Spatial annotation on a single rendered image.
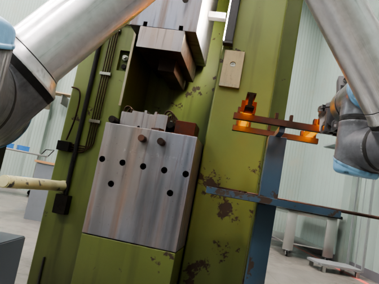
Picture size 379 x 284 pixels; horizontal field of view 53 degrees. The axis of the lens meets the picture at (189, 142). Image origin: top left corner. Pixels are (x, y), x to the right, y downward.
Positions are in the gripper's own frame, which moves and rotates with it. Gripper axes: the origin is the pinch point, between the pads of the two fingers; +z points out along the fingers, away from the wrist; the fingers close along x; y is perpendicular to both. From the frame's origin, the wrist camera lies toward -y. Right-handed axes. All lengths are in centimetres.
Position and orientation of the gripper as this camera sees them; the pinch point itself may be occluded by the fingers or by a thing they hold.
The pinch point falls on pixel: (328, 117)
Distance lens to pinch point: 119.4
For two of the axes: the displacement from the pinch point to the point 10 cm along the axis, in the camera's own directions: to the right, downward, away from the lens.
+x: 9.8, 1.7, -1.3
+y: -1.8, 9.7, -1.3
